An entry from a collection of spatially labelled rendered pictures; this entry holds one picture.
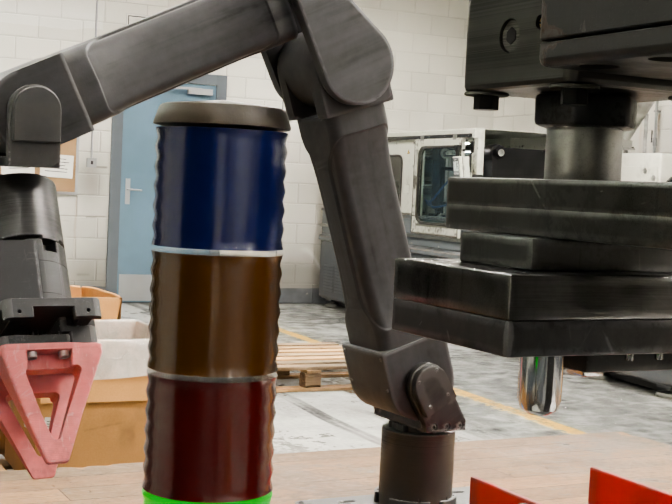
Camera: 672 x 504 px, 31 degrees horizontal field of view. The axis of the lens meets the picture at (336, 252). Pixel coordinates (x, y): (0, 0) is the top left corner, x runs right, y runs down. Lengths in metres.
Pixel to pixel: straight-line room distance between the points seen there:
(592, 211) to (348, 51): 0.43
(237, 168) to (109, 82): 0.55
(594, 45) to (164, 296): 0.24
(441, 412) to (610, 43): 0.56
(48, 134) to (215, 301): 0.52
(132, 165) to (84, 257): 0.97
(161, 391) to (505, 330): 0.22
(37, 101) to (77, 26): 10.80
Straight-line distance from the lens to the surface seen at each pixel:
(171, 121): 0.34
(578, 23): 0.52
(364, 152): 0.97
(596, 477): 1.02
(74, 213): 11.57
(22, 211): 0.86
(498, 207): 0.60
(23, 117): 0.84
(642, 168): 8.82
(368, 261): 0.98
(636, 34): 0.49
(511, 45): 0.59
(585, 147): 0.59
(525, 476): 1.24
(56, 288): 0.84
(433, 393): 1.00
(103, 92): 0.88
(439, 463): 1.03
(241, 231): 0.34
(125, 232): 11.66
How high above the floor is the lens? 1.17
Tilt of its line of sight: 3 degrees down
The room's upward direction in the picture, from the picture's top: 3 degrees clockwise
